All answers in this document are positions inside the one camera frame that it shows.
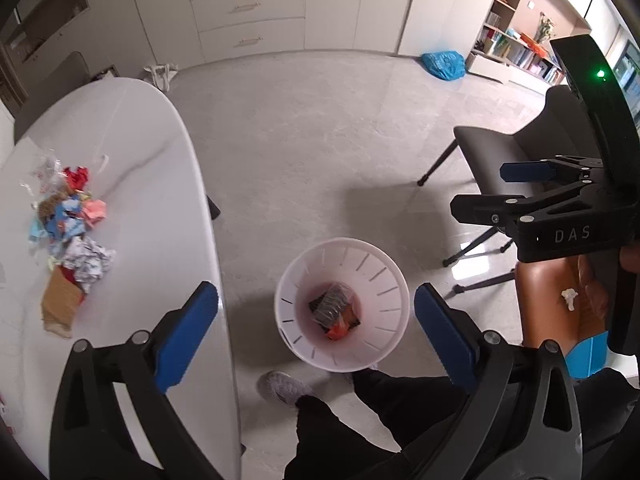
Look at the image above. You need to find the blue plastic bag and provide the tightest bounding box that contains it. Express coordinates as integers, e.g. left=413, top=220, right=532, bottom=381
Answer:
left=420, top=51, right=467, bottom=82

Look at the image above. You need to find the grey upholstered chair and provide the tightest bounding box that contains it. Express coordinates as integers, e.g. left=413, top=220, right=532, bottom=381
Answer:
left=13, top=51, right=92, bottom=144

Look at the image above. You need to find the orange wrapper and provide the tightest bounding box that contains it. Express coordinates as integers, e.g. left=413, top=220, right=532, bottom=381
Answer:
left=326, top=309, right=363, bottom=342

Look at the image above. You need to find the brown leather chair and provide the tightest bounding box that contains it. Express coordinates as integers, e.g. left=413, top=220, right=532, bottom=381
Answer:
left=452, top=254, right=612, bottom=352

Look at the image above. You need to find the pile of paper scraps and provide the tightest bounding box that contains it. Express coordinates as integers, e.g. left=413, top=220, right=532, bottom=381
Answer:
left=20, top=152, right=117, bottom=339

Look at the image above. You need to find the black chair with thin legs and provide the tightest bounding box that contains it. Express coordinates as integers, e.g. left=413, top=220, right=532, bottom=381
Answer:
left=417, top=85, right=603, bottom=268

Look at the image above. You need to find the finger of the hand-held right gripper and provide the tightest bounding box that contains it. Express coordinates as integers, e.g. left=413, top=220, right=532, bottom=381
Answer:
left=500, top=156, right=607, bottom=184
left=450, top=182, right=602, bottom=234

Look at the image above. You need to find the white tote bag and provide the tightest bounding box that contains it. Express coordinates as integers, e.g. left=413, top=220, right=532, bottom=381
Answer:
left=144, top=63, right=179, bottom=92

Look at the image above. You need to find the flower vase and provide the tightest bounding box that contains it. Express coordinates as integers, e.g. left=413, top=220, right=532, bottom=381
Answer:
left=536, top=11, right=557, bottom=45

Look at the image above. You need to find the blue box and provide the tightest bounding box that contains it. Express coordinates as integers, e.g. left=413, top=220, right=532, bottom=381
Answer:
left=566, top=332, right=610, bottom=380

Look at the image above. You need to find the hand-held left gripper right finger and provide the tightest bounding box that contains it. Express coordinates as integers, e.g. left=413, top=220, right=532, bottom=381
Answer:
left=413, top=282, right=585, bottom=480

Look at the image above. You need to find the open bookshelf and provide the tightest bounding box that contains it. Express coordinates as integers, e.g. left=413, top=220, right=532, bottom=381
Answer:
left=467, top=0, right=568, bottom=95

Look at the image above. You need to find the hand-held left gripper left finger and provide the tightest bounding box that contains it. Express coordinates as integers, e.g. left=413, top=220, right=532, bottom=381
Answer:
left=48, top=281, right=224, bottom=480

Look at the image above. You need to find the white drawer cabinet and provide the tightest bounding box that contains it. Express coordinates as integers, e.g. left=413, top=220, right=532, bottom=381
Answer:
left=125, top=0, right=511, bottom=67

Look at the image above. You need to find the trash inside bin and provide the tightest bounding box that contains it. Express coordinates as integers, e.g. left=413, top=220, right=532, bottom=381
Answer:
left=309, top=283, right=354, bottom=332

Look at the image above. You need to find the white slotted waste basket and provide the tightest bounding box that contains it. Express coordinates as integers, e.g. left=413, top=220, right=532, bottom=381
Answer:
left=274, top=237, right=411, bottom=373

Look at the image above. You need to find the person's grey shoe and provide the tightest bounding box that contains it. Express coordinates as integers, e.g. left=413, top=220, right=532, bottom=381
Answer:
left=256, top=371, right=314, bottom=407

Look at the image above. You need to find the wall shelf niche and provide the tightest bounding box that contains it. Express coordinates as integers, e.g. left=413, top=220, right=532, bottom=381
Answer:
left=7, top=0, right=92, bottom=63

